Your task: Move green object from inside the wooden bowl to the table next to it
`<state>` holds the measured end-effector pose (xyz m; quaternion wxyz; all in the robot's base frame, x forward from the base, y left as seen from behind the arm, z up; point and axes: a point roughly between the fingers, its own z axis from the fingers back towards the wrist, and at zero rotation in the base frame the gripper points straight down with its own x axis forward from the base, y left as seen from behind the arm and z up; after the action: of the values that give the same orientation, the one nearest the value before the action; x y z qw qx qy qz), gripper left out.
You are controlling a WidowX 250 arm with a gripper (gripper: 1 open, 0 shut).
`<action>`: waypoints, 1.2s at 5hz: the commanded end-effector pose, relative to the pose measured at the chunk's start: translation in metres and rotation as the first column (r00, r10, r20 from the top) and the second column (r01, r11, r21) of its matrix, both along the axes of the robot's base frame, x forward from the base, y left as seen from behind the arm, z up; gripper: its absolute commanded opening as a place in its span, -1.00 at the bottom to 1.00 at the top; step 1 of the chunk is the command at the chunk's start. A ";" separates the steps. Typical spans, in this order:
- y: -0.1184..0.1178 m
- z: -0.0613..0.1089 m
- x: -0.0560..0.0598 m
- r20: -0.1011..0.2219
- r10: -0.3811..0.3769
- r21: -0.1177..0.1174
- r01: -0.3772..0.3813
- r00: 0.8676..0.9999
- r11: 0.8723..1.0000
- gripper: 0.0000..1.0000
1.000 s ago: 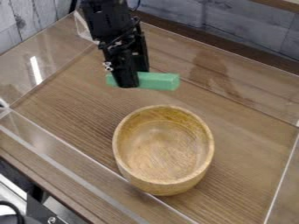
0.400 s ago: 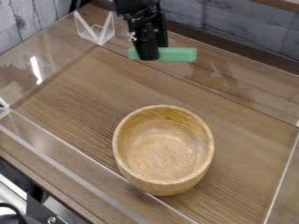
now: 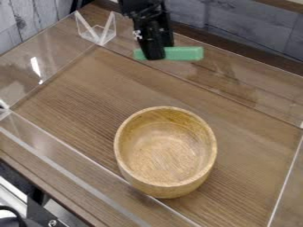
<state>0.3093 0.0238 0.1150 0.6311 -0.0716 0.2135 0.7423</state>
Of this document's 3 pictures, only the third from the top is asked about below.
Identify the wooden oval bowl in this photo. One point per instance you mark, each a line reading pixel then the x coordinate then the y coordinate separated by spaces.
pixel 165 150

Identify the black metal bracket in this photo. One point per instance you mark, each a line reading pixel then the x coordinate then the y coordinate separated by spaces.
pixel 49 214

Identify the green rectangular block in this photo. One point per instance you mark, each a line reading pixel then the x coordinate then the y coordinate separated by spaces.
pixel 181 53

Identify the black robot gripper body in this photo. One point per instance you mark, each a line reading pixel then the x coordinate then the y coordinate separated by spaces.
pixel 141 11

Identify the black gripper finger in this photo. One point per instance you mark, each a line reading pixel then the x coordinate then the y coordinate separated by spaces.
pixel 165 29
pixel 149 41

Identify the clear acrylic enclosure wall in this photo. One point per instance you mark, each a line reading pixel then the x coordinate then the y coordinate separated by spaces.
pixel 68 92

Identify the clear acrylic corner bracket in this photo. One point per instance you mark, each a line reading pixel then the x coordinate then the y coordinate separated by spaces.
pixel 96 34

